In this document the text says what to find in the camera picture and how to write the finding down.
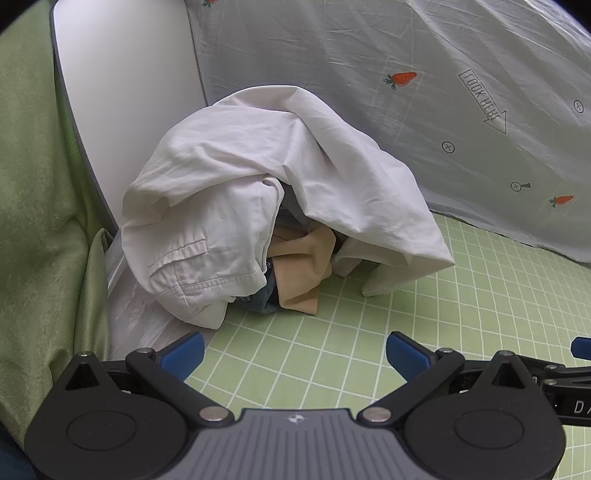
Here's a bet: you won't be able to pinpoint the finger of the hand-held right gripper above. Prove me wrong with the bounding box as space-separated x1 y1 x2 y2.
526 337 591 385

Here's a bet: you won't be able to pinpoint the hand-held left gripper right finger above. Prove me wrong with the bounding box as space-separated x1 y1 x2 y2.
358 331 534 425

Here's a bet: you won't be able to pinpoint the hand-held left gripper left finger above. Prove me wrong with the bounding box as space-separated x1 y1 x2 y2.
62 331 232 425

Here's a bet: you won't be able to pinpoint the white pants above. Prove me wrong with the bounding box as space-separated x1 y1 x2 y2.
121 85 455 329

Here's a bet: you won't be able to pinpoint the green checked bed sheet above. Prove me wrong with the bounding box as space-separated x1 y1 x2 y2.
185 210 591 480

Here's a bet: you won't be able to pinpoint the blue denim jeans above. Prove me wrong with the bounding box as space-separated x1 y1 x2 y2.
238 263 282 317

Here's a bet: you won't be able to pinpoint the beige garment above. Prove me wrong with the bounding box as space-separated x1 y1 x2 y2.
270 226 338 316

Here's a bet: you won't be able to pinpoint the grey garment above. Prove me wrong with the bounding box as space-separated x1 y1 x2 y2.
276 182 311 232

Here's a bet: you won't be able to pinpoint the dark blue cloth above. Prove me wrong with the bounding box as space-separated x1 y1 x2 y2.
0 422 38 480

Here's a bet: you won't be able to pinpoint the green curtain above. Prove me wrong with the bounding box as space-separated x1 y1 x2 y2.
0 9 117 450

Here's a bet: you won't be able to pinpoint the white headboard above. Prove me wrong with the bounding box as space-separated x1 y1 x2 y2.
50 0 209 232

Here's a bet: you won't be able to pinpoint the carrot print grey quilt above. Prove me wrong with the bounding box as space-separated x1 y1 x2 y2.
185 0 591 265

